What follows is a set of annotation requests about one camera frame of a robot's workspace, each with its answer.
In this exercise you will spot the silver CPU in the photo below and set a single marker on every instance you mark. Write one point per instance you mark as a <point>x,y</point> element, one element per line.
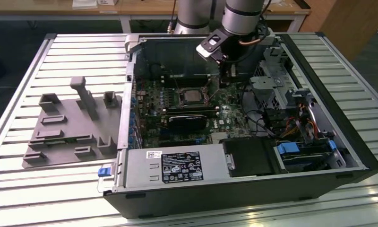
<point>193,95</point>

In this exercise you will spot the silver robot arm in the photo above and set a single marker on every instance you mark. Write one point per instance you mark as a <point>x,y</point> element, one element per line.
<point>242,16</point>

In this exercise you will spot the CPU socket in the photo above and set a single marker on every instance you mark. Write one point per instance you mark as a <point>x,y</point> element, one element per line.
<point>179,99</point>

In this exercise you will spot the black drive bay cover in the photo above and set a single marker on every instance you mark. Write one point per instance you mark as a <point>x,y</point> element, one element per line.
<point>249,156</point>

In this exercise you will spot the silver metal drive cage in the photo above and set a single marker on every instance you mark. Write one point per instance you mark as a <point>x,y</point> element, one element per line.
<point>270,94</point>

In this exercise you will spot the green motherboard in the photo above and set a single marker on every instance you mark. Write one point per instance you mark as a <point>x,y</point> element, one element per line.
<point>233,118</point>

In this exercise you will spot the black RAM stick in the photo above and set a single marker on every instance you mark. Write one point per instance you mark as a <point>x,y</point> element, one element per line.
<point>191,108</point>

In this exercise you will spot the black graphics card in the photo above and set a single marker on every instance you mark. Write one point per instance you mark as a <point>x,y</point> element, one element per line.
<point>185,123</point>

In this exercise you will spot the small silver heatsink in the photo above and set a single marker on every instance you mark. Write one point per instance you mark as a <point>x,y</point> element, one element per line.
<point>218,136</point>

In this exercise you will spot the wooden cabinet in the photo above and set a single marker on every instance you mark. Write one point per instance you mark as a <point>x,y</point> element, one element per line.
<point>349,23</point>

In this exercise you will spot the blue disk carrier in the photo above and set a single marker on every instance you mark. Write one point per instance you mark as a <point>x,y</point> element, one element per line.
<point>286,147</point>

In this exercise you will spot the blue plastic clip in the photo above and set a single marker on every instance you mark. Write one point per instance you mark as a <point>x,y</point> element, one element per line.
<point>331,145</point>

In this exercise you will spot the grey power supply unit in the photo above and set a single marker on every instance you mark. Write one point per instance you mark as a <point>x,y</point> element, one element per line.
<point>138,170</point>

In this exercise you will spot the wooden desk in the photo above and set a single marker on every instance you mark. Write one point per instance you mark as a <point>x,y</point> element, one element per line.
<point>50,7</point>

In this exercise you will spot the black open PC case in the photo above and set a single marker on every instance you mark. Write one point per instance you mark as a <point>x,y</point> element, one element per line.
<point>239,201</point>

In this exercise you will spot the grey plastic parts rack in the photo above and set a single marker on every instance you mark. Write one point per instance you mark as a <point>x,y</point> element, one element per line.
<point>69,132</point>

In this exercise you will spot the blue case latch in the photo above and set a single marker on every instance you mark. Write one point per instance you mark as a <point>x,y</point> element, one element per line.
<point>103,171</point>

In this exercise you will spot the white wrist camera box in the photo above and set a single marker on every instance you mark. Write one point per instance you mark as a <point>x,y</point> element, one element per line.
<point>209,48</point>

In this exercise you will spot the grey metal case bracket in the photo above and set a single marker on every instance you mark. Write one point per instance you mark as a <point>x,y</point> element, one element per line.
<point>131,42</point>

